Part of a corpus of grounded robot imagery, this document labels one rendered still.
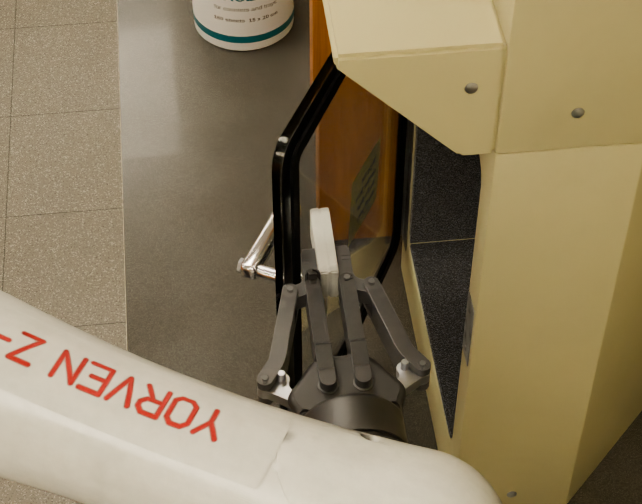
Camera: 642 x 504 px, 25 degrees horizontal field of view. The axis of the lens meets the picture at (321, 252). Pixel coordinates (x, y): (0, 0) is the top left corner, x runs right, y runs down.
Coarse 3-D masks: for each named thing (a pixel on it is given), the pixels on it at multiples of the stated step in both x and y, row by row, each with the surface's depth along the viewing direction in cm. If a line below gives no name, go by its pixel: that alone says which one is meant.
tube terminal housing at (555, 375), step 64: (512, 0) 93; (576, 0) 93; (640, 0) 94; (512, 64) 97; (576, 64) 97; (640, 64) 98; (512, 128) 101; (576, 128) 102; (640, 128) 102; (512, 192) 106; (576, 192) 106; (640, 192) 108; (512, 256) 111; (576, 256) 112; (640, 256) 117; (512, 320) 117; (576, 320) 118; (640, 320) 127; (512, 384) 123; (576, 384) 124; (640, 384) 139; (448, 448) 136; (512, 448) 130; (576, 448) 131
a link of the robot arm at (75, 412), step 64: (0, 320) 83; (0, 384) 81; (64, 384) 81; (128, 384) 81; (192, 384) 83; (0, 448) 82; (64, 448) 81; (128, 448) 80; (192, 448) 79; (256, 448) 79; (320, 448) 79; (384, 448) 80
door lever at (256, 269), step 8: (272, 216) 127; (264, 224) 127; (272, 224) 126; (264, 232) 126; (272, 232) 126; (256, 240) 125; (264, 240) 125; (272, 240) 125; (256, 248) 124; (264, 248) 124; (272, 248) 125; (248, 256) 124; (256, 256) 124; (264, 256) 124; (240, 264) 123; (248, 264) 123; (256, 264) 123; (264, 264) 124; (248, 272) 123; (256, 272) 123; (264, 272) 123; (272, 272) 123; (272, 280) 123
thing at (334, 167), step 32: (352, 96) 120; (288, 128) 108; (320, 128) 114; (352, 128) 123; (384, 128) 134; (320, 160) 116; (352, 160) 126; (384, 160) 138; (320, 192) 119; (352, 192) 129; (384, 192) 141; (352, 224) 132; (384, 224) 145; (352, 256) 136; (384, 256) 149
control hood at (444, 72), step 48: (336, 0) 99; (384, 0) 99; (432, 0) 99; (480, 0) 99; (336, 48) 96; (384, 48) 95; (432, 48) 95; (480, 48) 96; (384, 96) 98; (432, 96) 98; (480, 96) 98; (480, 144) 102
